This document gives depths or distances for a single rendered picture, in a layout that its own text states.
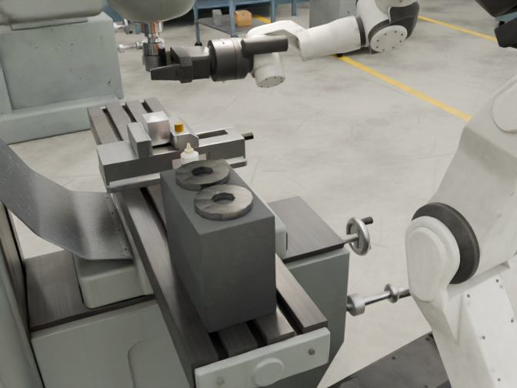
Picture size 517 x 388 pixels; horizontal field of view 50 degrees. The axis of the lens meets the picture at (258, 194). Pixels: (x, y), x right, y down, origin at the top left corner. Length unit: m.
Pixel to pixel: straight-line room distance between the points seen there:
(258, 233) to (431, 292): 0.33
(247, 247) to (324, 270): 0.65
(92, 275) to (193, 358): 0.46
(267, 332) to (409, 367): 0.52
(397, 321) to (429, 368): 1.01
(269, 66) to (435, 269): 0.55
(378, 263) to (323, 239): 1.18
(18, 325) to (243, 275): 0.58
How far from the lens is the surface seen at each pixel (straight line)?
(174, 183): 0.93
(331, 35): 1.24
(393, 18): 1.19
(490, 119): 0.84
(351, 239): 1.64
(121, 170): 1.32
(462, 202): 0.95
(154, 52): 1.20
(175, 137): 1.31
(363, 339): 2.24
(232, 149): 1.37
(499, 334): 1.09
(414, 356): 1.37
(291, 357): 0.91
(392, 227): 2.90
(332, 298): 1.53
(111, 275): 1.26
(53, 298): 1.38
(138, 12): 1.13
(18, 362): 1.30
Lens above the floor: 1.54
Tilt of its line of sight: 29 degrees down
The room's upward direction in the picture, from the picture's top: 2 degrees counter-clockwise
